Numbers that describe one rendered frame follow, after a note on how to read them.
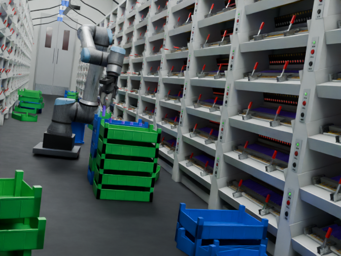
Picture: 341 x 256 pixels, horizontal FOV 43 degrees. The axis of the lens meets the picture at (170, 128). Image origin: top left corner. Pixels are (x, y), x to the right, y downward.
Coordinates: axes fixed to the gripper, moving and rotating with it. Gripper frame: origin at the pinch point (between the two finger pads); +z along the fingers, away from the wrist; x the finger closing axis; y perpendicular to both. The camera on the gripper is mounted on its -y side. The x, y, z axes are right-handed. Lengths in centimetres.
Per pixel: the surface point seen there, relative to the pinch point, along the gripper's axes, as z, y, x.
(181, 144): 9, 50, -40
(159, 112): -22, 104, -5
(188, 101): -20, 42, -40
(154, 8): -129, 139, 30
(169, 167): 23, 81, -27
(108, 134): 19.7, -25.6, -16.4
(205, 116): -5, 13, -58
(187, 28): -73, 47, -29
